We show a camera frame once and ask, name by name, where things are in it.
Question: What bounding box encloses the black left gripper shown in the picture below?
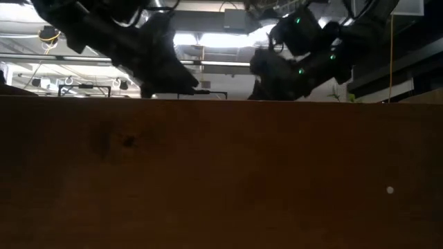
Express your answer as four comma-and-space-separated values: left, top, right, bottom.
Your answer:
114, 12, 201, 99

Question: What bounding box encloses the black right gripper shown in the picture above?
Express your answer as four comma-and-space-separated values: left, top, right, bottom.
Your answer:
248, 44, 342, 102

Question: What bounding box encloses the wooden three-compartment tea box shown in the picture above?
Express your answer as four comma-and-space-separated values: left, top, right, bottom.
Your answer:
0, 95, 443, 249

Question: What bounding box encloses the bright ceiling light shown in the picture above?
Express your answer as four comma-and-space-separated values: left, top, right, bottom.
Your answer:
172, 24, 278, 50

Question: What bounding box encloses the grey ceiling junction box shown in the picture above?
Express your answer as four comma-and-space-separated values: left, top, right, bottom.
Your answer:
224, 8, 247, 30

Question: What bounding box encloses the small green potted plant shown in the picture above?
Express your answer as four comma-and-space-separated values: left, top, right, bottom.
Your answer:
328, 85, 357, 103

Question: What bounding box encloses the white ceiling panel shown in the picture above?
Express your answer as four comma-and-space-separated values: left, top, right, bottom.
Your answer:
390, 0, 425, 17

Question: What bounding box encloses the grey ceiling rail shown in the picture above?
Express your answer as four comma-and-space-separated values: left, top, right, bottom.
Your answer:
0, 53, 251, 67

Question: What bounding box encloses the black yellow cable reel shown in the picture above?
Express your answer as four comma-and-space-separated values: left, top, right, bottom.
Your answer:
37, 26, 62, 44

